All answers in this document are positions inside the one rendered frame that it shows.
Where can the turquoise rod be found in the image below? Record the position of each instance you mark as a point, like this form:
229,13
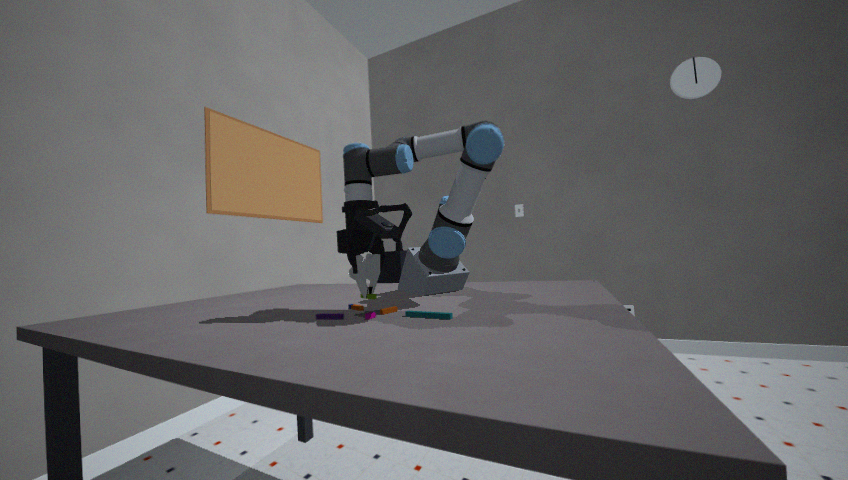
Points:
424,314

